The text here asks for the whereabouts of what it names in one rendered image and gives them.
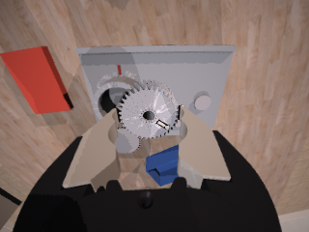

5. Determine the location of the red flat rectangular block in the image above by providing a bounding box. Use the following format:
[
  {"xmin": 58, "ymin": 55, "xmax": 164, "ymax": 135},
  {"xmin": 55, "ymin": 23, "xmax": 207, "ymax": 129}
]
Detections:
[{"xmin": 0, "ymin": 46, "xmax": 73, "ymax": 114}]

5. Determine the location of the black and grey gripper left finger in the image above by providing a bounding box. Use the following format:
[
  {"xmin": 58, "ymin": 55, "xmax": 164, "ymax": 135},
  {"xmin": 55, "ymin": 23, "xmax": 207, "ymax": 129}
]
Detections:
[{"xmin": 13, "ymin": 107, "xmax": 121, "ymax": 232}]

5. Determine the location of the silver toothed gear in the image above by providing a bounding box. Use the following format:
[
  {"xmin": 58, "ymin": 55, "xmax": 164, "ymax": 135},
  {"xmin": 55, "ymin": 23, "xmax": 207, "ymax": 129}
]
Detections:
[{"xmin": 118, "ymin": 79, "xmax": 179, "ymax": 139}]

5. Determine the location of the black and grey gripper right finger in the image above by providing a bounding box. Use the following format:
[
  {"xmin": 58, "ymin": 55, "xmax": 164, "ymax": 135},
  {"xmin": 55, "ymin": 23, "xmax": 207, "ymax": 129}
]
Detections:
[{"xmin": 177, "ymin": 105, "xmax": 282, "ymax": 232}]

